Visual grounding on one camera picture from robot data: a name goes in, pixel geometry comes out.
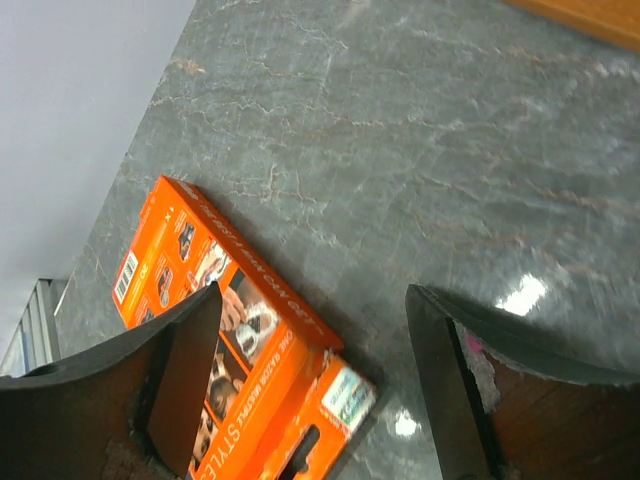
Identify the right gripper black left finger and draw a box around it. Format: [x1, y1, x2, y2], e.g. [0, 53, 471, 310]
[1, 284, 222, 479]

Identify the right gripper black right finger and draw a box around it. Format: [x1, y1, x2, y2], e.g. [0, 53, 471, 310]
[405, 284, 639, 479]

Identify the orange razor cartridge pack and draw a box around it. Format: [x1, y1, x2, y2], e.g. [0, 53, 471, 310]
[112, 176, 376, 479]

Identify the orange wooden two-tier shelf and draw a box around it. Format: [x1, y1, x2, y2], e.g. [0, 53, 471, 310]
[507, 0, 639, 53]

